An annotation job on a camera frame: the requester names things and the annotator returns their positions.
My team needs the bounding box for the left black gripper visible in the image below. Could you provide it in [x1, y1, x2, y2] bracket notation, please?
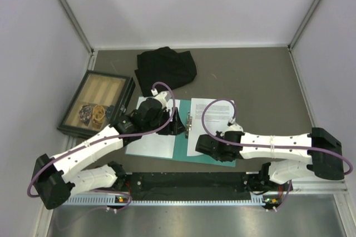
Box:
[144, 107, 186, 136]

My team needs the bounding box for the black folder clip mechanism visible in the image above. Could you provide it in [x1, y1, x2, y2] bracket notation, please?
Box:
[185, 111, 192, 139]

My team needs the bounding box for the teal file folder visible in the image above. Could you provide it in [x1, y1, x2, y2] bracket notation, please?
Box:
[125, 98, 236, 167]

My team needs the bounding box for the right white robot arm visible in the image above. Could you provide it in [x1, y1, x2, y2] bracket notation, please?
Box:
[194, 124, 345, 192]

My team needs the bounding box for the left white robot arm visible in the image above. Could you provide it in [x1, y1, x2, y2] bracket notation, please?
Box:
[27, 93, 184, 210]

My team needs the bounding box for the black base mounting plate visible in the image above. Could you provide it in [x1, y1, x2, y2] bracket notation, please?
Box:
[99, 172, 288, 201]

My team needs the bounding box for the black folded cloth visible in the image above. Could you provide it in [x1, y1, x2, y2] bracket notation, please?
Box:
[135, 47, 197, 97]

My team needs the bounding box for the black glass-lid display box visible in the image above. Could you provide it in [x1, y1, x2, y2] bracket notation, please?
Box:
[57, 70, 135, 139]

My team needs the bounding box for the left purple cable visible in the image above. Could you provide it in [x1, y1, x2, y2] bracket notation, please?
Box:
[27, 82, 176, 213]

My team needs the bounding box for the purple cable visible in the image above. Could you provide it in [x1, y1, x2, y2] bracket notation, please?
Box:
[27, 82, 176, 213]
[201, 98, 354, 213]

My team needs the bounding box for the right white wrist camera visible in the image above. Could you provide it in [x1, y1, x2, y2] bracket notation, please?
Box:
[227, 118, 244, 132]

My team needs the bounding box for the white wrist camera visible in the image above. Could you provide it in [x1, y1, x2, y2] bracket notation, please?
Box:
[227, 118, 244, 132]
[151, 89, 171, 108]

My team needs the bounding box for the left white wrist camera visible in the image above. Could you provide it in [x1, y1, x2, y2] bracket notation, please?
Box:
[151, 89, 171, 108]

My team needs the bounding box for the gold bracelet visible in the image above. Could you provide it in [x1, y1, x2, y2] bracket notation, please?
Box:
[91, 105, 108, 131]

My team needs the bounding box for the dark beaded bracelet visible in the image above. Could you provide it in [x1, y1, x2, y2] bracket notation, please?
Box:
[78, 104, 94, 124]

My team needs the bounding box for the grey slotted cable duct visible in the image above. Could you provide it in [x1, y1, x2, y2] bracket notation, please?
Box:
[63, 194, 277, 207]

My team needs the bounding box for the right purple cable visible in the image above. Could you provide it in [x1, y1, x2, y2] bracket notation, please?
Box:
[201, 98, 354, 213]

